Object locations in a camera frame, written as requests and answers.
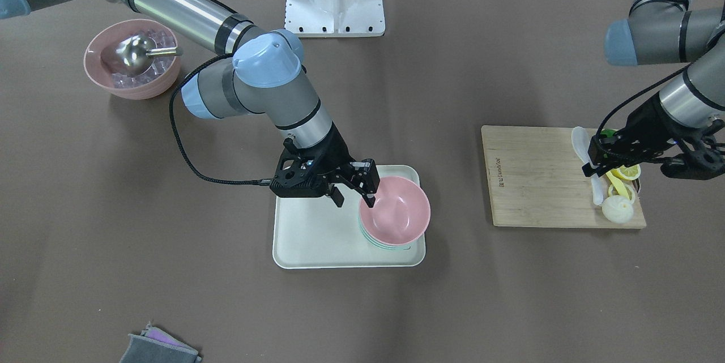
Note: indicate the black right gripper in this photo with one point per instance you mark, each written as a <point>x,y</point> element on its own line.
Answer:
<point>338,153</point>

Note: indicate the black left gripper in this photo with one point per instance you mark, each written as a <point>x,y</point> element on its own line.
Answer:
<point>647,123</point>

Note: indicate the white ceramic spoon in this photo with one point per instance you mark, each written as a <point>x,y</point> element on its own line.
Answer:
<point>580,141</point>

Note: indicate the small pink bowl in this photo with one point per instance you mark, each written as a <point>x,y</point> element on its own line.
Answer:
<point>401,213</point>

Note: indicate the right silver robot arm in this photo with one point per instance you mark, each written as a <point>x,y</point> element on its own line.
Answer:
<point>256,72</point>

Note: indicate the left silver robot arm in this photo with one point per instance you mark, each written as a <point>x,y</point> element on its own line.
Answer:
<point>668,31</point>

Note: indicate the lower green bowls stack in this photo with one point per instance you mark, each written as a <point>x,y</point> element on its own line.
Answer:
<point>382,246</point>

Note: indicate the large pink ice bowl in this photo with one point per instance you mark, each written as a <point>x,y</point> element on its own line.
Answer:
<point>154,81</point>

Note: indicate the yellow plastic knife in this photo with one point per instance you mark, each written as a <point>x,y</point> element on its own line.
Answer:
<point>617,187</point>

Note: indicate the lemon slice front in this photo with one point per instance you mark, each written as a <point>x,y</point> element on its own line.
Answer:
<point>629,173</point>

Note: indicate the lemon slice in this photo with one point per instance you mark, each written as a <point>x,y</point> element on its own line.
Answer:
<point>629,173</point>
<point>631,193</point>

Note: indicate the green lime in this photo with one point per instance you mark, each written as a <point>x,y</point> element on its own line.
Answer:
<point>607,133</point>

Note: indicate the lemon slice back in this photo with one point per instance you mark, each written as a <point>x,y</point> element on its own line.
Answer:
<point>631,193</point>

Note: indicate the wooden cutting board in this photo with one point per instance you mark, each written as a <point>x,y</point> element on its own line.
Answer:
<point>535,179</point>

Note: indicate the cream serving tray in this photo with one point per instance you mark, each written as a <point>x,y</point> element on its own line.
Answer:
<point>314,233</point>

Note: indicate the grey folded cloth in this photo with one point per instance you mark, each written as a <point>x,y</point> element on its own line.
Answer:
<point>154,344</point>

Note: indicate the metal ice scoop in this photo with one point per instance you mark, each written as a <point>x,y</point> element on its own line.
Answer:
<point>133,56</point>

